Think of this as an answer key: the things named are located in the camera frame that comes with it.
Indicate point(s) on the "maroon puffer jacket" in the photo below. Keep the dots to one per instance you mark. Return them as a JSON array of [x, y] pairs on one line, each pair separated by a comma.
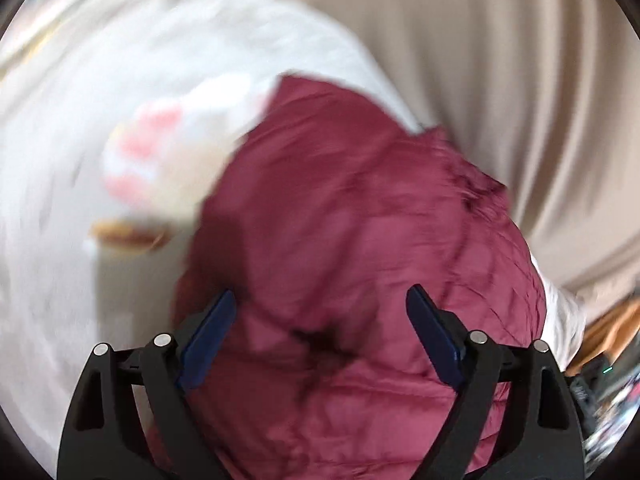
[[350, 270]]

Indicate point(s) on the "orange wooden furniture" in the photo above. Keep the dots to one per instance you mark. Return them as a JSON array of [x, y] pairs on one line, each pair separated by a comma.
[[612, 330]]

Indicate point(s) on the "beige curtain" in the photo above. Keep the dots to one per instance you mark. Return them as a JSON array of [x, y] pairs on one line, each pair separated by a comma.
[[500, 60]]

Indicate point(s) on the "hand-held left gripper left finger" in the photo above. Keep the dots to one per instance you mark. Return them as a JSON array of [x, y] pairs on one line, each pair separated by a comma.
[[207, 340]]

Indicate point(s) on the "dark device with green light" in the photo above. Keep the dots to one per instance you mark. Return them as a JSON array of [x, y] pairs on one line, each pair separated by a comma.
[[607, 390]]

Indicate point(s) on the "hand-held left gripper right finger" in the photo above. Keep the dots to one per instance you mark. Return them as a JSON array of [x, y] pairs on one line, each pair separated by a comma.
[[434, 335]]

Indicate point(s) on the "white printed blanket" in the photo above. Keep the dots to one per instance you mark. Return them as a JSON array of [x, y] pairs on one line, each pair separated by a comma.
[[100, 160]]

